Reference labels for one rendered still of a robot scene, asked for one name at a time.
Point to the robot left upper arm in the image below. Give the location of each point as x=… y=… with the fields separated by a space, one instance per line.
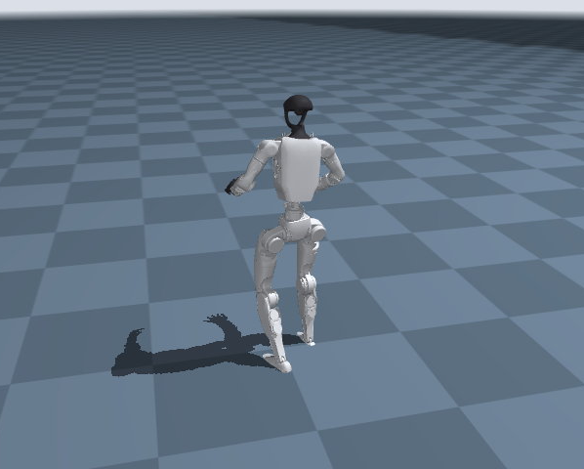
x=266 y=149

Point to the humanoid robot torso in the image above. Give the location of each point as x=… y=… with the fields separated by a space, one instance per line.
x=295 y=176

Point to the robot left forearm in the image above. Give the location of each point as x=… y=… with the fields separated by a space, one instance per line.
x=237 y=191

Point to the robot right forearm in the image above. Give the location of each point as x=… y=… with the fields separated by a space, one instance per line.
x=323 y=183

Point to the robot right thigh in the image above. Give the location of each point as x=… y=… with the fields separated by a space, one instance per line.
x=306 y=252

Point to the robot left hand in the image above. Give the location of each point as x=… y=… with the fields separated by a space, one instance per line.
x=230 y=185

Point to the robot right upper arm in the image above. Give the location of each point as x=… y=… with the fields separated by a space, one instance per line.
x=332 y=162

